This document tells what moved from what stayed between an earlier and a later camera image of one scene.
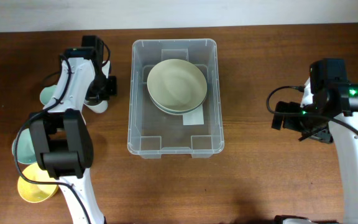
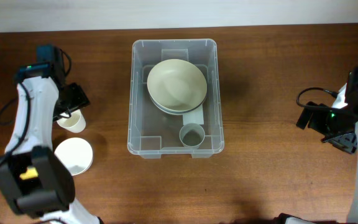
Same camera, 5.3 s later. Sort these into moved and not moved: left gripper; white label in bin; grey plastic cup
Moved: grey plastic cup; left gripper
Not moved: white label in bin
